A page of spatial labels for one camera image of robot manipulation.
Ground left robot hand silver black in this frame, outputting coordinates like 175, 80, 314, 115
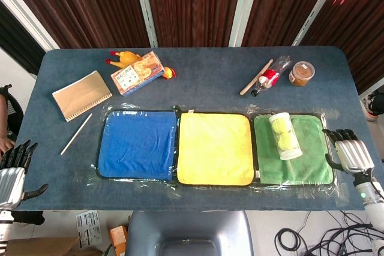
0, 139, 49, 210

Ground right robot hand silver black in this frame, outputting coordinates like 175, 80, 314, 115
322, 128, 376, 176

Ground yellow tennis ball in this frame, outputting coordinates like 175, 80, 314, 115
276, 132, 299, 151
271, 116, 293, 134

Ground clear tennis ball tube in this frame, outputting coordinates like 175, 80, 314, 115
268, 112, 303, 161

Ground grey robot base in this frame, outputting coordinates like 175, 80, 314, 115
125, 210, 255, 256

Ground green microfibre cloth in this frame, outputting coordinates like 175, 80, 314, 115
253, 114, 335, 185

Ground white black sneaker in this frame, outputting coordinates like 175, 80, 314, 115
361, 86, 384, 123

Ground brown cardboard box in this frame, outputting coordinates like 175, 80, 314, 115
5, 236, 103, 256

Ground black office chair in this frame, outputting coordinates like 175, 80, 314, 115
0, 83, 25, 137

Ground thin wooden stick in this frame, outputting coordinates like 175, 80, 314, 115
60, 113, 93, 156

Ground printed white paper sheet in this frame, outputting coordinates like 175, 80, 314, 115
75, 210, 103, 250

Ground clear jar brown contents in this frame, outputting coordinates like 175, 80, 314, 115
289, 61, 316, 87

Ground brown spiral notebook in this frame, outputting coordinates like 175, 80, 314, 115
52, 70, 113, 123

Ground clear bottle red label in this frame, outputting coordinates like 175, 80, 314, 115
250, 55, 293, 98

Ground orange small box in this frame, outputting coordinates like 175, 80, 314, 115
109, 225, 128, 256

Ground thick wooden drumstick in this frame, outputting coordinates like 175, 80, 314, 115
239, 59, 274, 96

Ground blue microfibre cloth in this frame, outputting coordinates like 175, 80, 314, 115
98, 110, 178, 182

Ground yellow microfibre cloth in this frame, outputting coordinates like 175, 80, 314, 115
176, 112, 254, 186

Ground clear plastic film sheet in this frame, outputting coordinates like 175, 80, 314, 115
89, 103, 344, 200

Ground blue denim table cover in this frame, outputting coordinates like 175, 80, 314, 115
14, 46, 370, 212

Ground orange blue biscuit box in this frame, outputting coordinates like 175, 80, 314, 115
110, 50, 166, 97

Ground yellow rubber chicken toy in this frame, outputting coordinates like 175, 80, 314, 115
105, 50, 178, 81

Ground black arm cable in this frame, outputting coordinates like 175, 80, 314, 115
369, 169, 384, 200

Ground black floor cables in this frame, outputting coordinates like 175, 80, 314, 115
274, 210, 384, 256

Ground white partition post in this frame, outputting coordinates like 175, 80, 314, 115
0, 0, 60, 52
292, 0, 345, 47
228, 0, 263, 48
131, 0, 159, 49

